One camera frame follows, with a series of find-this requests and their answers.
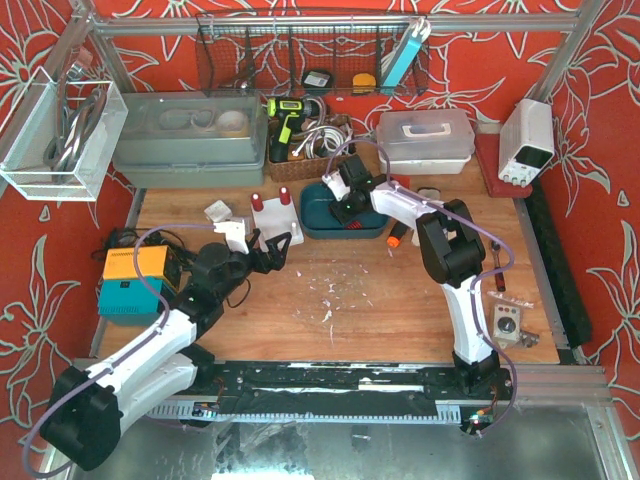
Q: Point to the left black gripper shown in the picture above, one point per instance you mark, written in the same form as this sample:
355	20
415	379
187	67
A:
255	255

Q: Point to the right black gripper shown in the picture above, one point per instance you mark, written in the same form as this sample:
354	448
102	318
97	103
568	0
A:
347	209

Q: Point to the red coil spring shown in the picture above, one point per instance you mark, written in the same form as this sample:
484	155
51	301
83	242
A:
284	196
257	202
354	225

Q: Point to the white peg base plate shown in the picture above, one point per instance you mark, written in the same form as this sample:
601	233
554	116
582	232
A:
276	219

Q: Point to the small white cube box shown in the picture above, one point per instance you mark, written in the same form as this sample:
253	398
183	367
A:
218	212

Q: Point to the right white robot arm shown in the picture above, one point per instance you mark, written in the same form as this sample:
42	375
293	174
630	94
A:
451	250

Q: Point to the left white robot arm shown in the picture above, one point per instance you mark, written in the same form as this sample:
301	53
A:
89	410

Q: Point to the teal plastic tray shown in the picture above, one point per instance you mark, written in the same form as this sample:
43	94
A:
318	223

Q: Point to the wicker basket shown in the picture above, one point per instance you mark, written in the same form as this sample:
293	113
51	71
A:
304	168

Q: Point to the white plastic storage box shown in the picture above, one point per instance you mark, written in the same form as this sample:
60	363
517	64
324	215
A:
425	142

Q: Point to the grey plastic toolbox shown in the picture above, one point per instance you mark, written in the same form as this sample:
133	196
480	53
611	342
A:
189	140

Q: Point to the orange and teal device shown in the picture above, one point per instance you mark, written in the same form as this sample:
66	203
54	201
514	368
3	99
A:
123	298

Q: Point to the light blue book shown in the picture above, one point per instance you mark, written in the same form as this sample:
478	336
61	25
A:
398	64

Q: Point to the white power supply unit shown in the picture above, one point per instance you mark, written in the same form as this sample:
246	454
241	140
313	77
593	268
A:
526	143

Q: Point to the clear bag with parts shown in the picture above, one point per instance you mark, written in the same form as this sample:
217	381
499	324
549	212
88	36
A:
507	322

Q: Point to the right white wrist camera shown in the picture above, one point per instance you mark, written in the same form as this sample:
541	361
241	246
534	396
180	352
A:
336	184

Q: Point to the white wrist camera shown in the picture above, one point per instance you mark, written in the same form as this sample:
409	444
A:
235	232
336	184

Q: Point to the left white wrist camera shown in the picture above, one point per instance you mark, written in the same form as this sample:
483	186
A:
235	232

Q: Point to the orange handled screwdriver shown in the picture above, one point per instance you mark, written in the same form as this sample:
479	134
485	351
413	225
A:
396	234

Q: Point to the green yellow cordless drill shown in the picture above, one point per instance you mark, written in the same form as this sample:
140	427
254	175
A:
290	114

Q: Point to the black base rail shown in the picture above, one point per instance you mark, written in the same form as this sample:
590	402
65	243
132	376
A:
273	392

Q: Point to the red handled ratchet wrench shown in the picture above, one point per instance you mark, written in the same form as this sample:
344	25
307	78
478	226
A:
499	275

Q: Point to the black wire mesh shelf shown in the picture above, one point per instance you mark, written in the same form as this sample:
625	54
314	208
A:
268	52

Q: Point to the clear acrylic wall bin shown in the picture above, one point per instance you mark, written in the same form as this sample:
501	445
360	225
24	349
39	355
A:
57	145

